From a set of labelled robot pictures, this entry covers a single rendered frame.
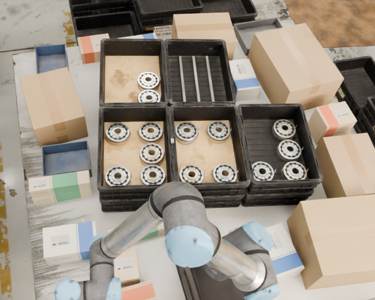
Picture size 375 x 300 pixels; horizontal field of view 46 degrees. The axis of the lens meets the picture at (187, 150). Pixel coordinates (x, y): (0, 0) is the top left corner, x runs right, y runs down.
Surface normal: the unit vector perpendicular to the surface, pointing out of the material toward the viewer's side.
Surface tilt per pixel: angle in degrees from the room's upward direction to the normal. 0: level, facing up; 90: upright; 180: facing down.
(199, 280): 44
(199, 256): 75
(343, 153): 0
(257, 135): 0
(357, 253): 0
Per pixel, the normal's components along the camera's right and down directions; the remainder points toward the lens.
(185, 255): 0.07, 0.68
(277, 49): 0.09, -0.53
